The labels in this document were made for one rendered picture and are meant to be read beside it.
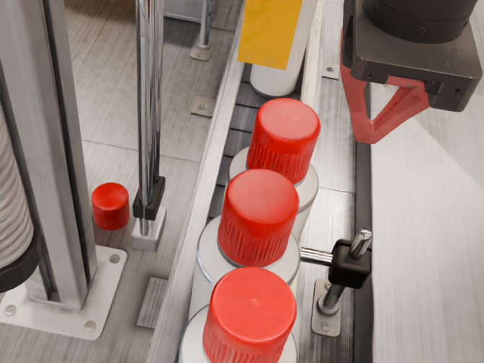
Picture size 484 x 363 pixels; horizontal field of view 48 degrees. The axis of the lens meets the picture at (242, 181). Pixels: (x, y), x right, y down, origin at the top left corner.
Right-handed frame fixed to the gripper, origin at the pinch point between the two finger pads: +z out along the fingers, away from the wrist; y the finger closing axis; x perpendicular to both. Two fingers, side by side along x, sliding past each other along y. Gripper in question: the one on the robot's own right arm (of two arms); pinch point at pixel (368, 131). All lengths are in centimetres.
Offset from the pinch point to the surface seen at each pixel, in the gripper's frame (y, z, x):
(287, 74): 18.0, 10.0, 5.4
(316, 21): 28.8, 9.9, 2.9
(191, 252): -8.6, 5.3, 10.3
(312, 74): 18.7, 10.0, 2.8
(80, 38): 28.2, 17.6, 31.7
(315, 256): -3.5, 10.7, 1.2
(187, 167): 10.3, 18.3, 14.1
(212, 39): 33.1, 17.7, 15.4
